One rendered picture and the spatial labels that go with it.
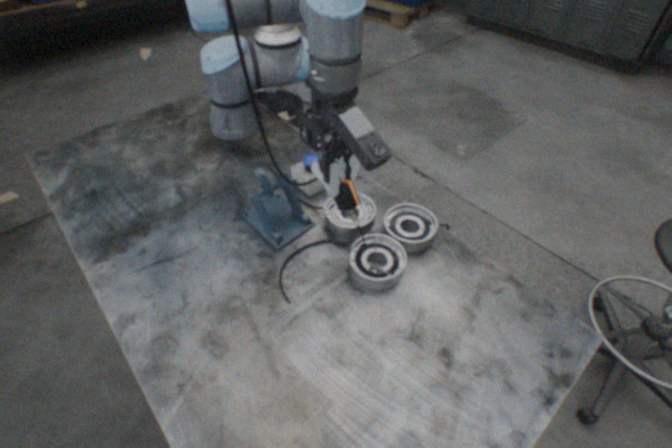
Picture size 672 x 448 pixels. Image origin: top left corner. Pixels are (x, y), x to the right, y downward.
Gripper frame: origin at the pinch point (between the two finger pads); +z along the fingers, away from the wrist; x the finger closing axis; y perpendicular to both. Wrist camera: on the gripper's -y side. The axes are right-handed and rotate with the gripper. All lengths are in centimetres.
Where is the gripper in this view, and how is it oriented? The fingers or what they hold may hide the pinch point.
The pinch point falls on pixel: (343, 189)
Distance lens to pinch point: 70.5
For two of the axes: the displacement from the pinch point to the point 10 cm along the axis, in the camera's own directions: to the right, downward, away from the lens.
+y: -6.8, -5.0, 5.3
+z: 0.0, 7.3, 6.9
